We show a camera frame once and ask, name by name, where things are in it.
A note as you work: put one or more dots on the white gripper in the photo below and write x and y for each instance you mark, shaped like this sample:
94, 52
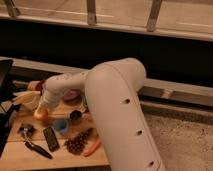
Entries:
49, 100

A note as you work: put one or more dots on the yellow red apple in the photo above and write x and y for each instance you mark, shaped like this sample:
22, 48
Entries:
41, 114

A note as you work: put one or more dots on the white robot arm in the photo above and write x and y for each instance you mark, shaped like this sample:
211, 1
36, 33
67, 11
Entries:
111, 90

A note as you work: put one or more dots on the red bowl with white cloth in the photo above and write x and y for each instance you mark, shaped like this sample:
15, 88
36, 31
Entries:
39, 86

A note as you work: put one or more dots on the purple bowl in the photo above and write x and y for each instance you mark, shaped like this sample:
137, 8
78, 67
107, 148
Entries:
70, 95

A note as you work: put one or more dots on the white mug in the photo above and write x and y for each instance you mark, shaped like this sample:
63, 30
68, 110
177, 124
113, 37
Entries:
32, 104

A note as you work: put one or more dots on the brown bread roll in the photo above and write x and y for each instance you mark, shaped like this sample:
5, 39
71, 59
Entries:
33, 86

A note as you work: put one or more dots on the small metal cup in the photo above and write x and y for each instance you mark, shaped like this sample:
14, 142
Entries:
75, 116

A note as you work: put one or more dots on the blue plastic cup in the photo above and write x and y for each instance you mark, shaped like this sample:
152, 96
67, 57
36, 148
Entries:
61, 125

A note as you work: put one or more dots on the black remote control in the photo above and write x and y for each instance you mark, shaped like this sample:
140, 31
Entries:
51, 139

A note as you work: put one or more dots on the black chair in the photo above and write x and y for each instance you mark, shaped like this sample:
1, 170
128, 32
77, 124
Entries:
6, 94

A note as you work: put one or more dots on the brown pine cone cluster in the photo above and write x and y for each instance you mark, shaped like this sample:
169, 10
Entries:
77, 144

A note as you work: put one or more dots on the orange carrot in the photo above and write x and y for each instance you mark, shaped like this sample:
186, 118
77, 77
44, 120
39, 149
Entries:
93, 148

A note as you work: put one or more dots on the black handled can opener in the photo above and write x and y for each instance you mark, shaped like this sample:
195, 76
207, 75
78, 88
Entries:
26, 131

